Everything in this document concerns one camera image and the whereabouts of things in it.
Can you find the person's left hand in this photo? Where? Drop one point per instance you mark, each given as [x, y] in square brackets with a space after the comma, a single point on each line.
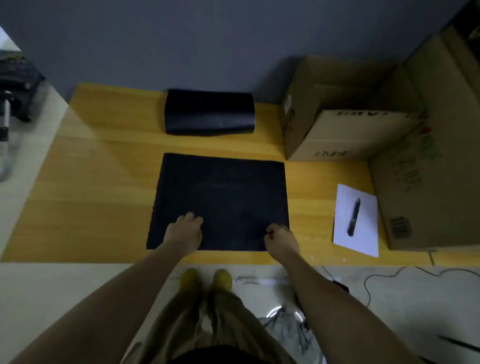
[183, 234]

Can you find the person's right hand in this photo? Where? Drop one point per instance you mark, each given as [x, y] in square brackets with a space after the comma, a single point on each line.
[283, 242]

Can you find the black bag stack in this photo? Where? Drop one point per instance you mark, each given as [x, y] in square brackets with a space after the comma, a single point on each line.
[210, 112]

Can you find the person's left forearm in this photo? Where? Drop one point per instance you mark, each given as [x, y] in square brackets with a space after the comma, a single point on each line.
[112, 307]

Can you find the person's right forearm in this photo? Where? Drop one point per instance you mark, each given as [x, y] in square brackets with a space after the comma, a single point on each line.
[337, 311]

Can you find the large printed cardboard box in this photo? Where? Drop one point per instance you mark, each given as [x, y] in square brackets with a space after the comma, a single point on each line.
[431, 187]

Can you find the yellow left shoe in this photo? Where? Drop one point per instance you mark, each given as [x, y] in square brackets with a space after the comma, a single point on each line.
[189, 281]

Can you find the yellow shoe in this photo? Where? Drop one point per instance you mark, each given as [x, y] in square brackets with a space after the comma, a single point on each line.
[222, 279]
[189, 281]

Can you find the yellow right shoe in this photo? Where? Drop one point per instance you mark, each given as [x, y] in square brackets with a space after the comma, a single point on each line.
[222, 279]

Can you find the black pen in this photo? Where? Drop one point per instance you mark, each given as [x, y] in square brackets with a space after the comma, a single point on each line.
[353, 217]

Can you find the white paper sheet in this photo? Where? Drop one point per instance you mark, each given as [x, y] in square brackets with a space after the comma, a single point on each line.
[365, 225]

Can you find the grey plastic bag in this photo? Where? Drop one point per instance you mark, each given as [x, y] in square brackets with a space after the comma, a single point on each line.
[288, 330]

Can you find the olive trousers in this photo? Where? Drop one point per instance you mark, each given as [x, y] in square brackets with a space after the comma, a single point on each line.
[232, 322]

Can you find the yellow wooden table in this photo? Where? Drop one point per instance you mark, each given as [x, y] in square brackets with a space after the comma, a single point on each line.
[93, 168]

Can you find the black shirt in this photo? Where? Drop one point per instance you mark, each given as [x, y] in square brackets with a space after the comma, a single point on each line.
[225, 356]

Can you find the black rod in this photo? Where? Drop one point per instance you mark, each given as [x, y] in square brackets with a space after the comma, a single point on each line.
[459, 343]

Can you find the silver metal frame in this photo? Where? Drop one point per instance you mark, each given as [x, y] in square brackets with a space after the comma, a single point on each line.
[4, 123]

